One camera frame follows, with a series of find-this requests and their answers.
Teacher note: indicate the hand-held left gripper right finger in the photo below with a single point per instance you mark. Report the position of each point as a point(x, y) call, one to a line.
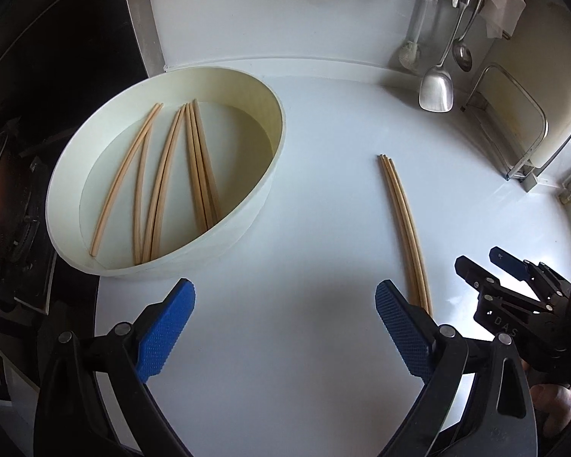
point(404, 328)

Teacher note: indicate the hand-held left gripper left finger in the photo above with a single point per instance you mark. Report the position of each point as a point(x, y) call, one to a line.
point(164, 331)

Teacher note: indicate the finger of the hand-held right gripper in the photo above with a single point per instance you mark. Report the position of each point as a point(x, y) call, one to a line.
point(476, 271)
point(509, 264)

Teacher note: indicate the bundle of wooden chopsticks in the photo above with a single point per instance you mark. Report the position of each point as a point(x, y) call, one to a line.
point(404, 219)

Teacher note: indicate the white round plastic basin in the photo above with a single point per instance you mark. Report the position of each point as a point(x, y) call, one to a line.
point(261, 190)

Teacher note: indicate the person's right hand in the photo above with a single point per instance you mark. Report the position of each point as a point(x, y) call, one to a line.
point(554, 404)

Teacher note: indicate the cream cutting board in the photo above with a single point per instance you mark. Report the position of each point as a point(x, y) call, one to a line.
point(509, 119)

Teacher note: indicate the black gas stove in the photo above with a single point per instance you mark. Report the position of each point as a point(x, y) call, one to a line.
point(14, 228)

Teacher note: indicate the metal spatula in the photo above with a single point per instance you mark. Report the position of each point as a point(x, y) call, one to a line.
point(437, 93)

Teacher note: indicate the metal ladle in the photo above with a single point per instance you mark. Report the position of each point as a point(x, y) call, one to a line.
point(463, 59)

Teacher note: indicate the white dish brush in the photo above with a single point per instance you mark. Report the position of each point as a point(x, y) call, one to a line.
point(409, 54)

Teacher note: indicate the white crumpled cloth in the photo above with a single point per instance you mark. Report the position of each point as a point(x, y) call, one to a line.
point(502, 2)

